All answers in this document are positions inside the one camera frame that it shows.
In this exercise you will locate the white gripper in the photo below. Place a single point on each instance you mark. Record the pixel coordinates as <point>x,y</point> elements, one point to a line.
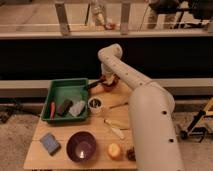
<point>109,79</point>

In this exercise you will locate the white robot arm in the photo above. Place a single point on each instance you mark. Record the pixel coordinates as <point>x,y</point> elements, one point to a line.
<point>150,108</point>

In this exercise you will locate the purple bowl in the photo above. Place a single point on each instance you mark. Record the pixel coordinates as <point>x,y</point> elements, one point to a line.
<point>81,146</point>

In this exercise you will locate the small white cup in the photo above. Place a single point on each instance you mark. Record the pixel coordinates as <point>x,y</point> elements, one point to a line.
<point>95,105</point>

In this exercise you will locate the metal fork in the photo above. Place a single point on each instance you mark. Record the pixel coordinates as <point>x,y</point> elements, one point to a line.
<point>118,105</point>

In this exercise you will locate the grey crumpled cloth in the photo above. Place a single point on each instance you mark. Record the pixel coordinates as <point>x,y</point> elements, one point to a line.
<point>77,108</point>

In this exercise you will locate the green plastic tray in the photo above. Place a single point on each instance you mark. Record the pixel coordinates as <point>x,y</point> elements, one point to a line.
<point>61,89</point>

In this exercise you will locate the wooden spatula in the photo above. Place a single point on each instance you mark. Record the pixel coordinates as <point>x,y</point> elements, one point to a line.
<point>117,124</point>

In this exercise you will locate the orange fruit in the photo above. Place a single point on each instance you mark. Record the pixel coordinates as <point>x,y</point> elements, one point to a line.
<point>114,151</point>

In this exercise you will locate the bunch of dark grapes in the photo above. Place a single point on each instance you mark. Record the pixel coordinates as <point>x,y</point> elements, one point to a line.
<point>130,154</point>

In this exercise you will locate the blue sponge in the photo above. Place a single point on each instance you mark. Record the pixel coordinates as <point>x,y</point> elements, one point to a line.
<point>50,143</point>

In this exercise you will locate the black wheeled stand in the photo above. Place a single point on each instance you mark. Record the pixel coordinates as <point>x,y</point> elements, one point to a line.
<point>198,126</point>

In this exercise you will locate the red pan with handle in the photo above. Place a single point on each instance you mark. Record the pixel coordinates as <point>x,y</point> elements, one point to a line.
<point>99,87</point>

